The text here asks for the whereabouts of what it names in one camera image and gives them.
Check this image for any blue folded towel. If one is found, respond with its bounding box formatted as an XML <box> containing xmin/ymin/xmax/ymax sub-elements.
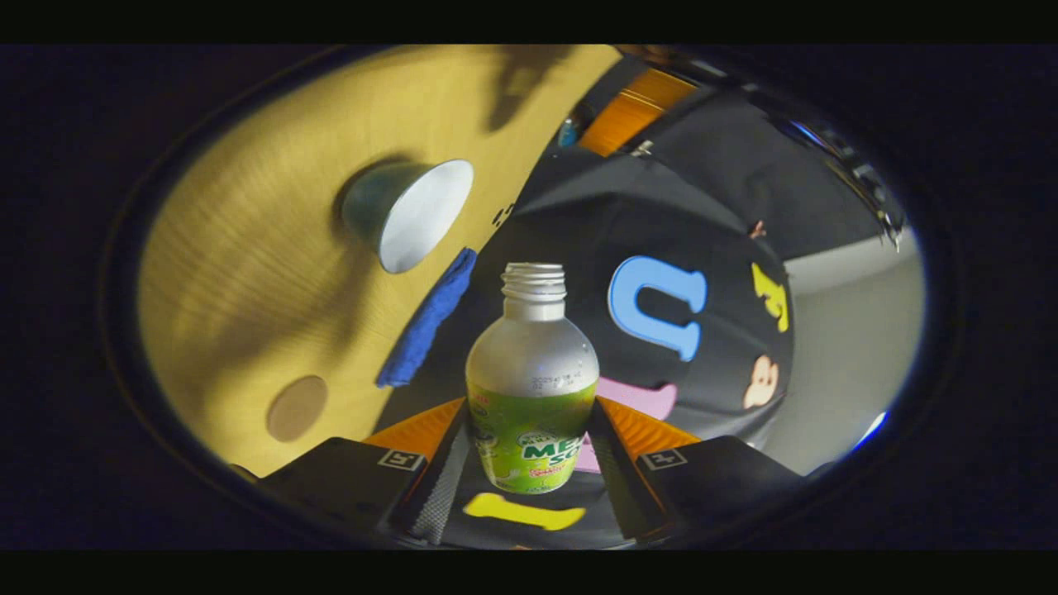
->
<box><xmin>376</xmin><ymin>247</ymin><xmax>479</xmax><ymax>389</ymax></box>

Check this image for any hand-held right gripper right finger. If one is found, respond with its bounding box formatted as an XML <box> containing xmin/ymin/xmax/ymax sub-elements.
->
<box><xmin>589</xmin><ymin>395</ymin><xmax>803</xmax><ymax>542</ymax></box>

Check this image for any black backdrop cloth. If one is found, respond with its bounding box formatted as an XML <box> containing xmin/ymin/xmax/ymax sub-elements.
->
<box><xmin>376</xmin><ymin>54</ymin><xmax>910</xmax><ymax>550</ymax></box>

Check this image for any round brown coaster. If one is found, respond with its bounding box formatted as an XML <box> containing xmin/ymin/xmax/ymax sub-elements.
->
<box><xmin>266</xmin><ymin>375</ymin><xmax>329</xmax><ymax>443</ymax></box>

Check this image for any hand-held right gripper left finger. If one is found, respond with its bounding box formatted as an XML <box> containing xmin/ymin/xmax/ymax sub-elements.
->
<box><xmin>248</xmin><ymin>397</ymin><xmax>470</xmax><ymax>546</ymax></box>

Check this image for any silver green water bottle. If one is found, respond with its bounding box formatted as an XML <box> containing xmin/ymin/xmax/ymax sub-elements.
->
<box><xmin>465</xmin><ymin>263</ymin><xmax>600</xmax><ymax>495</ymax></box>

